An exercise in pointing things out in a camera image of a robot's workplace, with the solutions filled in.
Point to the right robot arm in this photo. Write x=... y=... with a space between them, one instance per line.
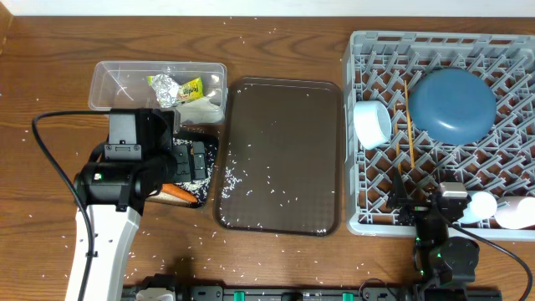
x=446 y=264

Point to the light blue rice bowl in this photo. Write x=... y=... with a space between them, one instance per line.
x=372 y=123

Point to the orange carrot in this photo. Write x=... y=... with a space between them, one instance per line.
x=177 y=192

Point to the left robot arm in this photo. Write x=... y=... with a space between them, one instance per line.
x=144 y=151

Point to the black plastic bin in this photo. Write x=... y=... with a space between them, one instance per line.
x=170 y=200

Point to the dark brown serving tray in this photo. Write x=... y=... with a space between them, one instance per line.
x=282 y=152

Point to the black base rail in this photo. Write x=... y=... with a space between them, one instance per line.
x=165 y=287

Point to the dark blue plate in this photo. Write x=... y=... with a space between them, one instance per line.
x=453 y=106

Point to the small blue cup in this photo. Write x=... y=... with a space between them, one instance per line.
x=481 y=205

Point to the grey dishwasher rack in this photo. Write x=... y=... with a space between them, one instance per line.
x=375 y=64

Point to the pink cup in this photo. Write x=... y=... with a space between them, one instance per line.
x=515 y=212

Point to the white napkin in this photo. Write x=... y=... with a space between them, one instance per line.
x=200 y=111

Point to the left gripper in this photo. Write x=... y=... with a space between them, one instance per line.
x=191 y=165

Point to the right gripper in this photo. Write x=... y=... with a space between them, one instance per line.
x=418 y=209

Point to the foil snack wrapper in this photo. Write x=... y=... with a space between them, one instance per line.
x=170 y=93

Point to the clear plastic bin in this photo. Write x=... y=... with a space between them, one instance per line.
x=123 y=84

